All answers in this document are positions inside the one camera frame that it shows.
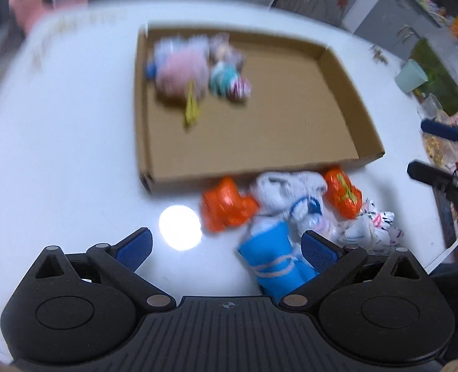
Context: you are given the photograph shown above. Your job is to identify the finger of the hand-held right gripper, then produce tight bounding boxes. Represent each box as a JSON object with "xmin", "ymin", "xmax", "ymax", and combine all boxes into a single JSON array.
[
  {"xmin": 407, "ymin": 160, "xmax": 458, "ymax": 203},
  {"xmin": 421, "ymin": 119, "xmax": 458, "ymax": 152}
]

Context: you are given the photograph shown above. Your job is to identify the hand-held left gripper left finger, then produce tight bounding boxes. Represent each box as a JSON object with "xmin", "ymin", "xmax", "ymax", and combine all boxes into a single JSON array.
[{"xmin": 31, "ymin": 228, "xmax": 176, "ymax": 311}]

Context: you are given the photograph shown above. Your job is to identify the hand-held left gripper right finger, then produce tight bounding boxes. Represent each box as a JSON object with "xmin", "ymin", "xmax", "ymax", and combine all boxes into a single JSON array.
[{"xmin": 279, "ymin": 229, "xmax": 422, "ymax": 312}]

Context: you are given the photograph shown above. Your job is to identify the blue cloth bundle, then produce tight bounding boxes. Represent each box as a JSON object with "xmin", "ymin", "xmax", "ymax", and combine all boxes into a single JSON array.
[{"xmin": 237, "ymin": 220, "xmax": 319, "ymax": 305}]

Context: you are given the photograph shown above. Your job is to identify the white patterned bundle pink band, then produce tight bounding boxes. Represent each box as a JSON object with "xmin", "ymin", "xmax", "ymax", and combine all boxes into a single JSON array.
[{"xmin": 339, "ymin": 201, "xmax": 403, "ymax": 255}]

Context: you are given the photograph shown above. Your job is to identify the orange bundle green print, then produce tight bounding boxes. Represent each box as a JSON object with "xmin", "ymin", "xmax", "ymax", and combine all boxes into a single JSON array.
[{"xmin": 324, "ymin": 166, "xmax": 363, "ymax": 220}]

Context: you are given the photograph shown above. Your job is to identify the white bundle blue string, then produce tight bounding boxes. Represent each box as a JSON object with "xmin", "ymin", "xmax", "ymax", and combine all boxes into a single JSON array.
[{"xmin": 250, "ymin": 171, "xmax": 329, "ymax": 234}]

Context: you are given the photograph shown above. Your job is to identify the orange cloth bundle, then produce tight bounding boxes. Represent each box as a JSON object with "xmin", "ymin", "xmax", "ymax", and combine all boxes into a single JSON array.
[{"xmin": 201, "ymin": 177, "xmax": 259, "ymax": 234}]

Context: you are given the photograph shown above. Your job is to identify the shallow cardboard box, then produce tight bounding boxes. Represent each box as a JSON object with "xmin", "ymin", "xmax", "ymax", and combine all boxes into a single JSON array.
[{"xmin": 136, "ymin": 23, "xmax": 385, "ymax": 195}]

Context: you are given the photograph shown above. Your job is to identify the clear snack bag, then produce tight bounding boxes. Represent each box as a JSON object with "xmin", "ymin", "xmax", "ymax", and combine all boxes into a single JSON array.
[{"xmin": 418, "ymin": 94, "xmax": 458, "ymax": 168}]

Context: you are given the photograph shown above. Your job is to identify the light green cup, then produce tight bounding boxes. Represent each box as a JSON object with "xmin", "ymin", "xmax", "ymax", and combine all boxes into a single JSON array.
[{"xmin": 394, "ymin": 59, "xmax": 427, "ymax": 94}]

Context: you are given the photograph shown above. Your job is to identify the scattered seed shells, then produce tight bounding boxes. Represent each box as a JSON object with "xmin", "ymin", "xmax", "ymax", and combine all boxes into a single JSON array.
[{"xmin": 369, "ymin": 44, "xmax": 389, "ymax": 65}]

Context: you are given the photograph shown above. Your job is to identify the yellow strip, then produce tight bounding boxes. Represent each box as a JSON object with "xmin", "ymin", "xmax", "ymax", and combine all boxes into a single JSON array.
[{"xmin": 184, "ymin": 81, "xmax": 201, "ymax": 127}]

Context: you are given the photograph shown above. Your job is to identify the pink striped bundle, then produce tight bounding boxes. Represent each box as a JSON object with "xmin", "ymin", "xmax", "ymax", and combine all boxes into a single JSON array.
[{"xmin": 229, "ymin": 76, "xmax": 252, "ymax": 102}]

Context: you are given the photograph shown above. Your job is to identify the pink fluffy bundle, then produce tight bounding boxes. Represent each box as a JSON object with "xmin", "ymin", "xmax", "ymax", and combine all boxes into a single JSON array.
[{"xmin": 153, "ymin": 42, "xmax": 211, "ymax": 100}]

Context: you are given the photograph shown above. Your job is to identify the teal cloth bundle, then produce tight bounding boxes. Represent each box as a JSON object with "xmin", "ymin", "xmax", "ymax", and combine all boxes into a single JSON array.
[{"xmin": 208, "ymin": 62, "xmax": 238, "ymax": 96}]

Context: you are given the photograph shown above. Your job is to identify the grey purple bundle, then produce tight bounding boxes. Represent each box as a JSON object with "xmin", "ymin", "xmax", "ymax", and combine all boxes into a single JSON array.
[{"xmin": 207, "ymin": 33, "xmax": 246, "ymax": 67}]

